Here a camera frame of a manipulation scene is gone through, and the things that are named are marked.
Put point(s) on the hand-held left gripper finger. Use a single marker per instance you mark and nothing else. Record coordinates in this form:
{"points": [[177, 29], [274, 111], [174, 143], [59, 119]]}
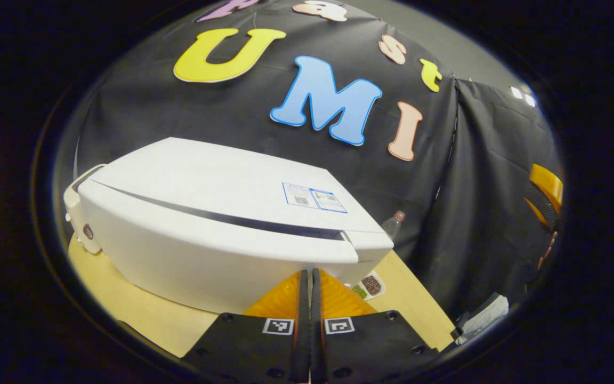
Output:
{"points": [[315, 330], [304, 330]]}

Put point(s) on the white microwave oven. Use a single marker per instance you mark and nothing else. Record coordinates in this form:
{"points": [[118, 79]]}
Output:
{"points": [[205, 181]]}

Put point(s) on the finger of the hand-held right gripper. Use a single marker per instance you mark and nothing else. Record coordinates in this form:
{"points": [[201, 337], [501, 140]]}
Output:
{"points": [[547, 184]]}

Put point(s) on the black backdrop cloth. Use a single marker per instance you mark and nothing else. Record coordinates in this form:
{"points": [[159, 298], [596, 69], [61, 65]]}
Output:
{"points": [[472, 213]]}

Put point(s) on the small white toaster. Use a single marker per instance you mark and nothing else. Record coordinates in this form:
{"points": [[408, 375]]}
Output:
{"points": [[80, 213]]}

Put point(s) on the clear plastic bottle red label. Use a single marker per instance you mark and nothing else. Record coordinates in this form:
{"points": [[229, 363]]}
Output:
{"points": [[392, 226]]}

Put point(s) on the white panel with dark frame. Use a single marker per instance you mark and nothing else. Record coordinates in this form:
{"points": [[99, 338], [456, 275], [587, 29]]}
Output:
{"points": [[485, 314]]}

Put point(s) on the small ceiling light panel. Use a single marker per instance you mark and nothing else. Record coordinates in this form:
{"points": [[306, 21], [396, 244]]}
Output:
{"points": [[523, 96]]}

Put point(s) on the white divided plate with beans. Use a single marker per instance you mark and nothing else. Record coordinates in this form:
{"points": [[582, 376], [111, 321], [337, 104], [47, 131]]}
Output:
{"points": [[371, 285]]}

